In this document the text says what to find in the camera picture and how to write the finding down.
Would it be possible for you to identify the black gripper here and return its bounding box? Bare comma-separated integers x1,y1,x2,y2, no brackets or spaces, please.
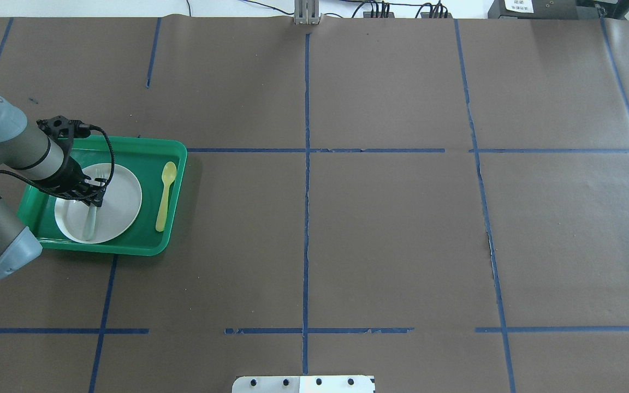
41,157,110,208

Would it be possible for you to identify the white pedestal base plate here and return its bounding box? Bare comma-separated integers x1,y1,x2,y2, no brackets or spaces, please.
232,375,376,392

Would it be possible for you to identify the black power strip left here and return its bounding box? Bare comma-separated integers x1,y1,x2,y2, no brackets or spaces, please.
360,1,395,19

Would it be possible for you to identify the black power strip right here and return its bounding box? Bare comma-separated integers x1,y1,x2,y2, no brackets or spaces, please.
414,1,452,19

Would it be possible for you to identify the white round plate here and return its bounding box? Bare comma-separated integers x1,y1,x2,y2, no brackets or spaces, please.
54,164,143,244

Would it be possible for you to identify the green plastic tray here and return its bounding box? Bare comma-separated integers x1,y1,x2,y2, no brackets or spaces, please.
17,136,188,257

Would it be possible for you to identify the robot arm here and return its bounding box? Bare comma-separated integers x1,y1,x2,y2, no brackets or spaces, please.
0,96,113,279

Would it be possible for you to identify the black camera cable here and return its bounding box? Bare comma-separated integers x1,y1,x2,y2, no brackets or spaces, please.
77,124,115,205

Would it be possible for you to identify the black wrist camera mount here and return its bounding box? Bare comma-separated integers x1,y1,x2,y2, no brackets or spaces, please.
37,115,92,141

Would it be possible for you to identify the black power strip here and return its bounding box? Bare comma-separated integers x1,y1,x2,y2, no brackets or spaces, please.
414,1,452,19
360,1,395,19

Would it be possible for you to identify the yellow plastic spoon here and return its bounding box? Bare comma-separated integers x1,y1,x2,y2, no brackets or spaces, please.
155,162,177,233

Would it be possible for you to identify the aluminium frame post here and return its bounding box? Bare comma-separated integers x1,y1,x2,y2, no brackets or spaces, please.
293,0,322,25

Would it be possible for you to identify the pale translucent plastic fork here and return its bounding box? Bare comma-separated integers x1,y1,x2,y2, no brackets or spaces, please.
81,167,109,241

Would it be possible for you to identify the black box with label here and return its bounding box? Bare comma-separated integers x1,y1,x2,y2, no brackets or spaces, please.
487,1,601,20

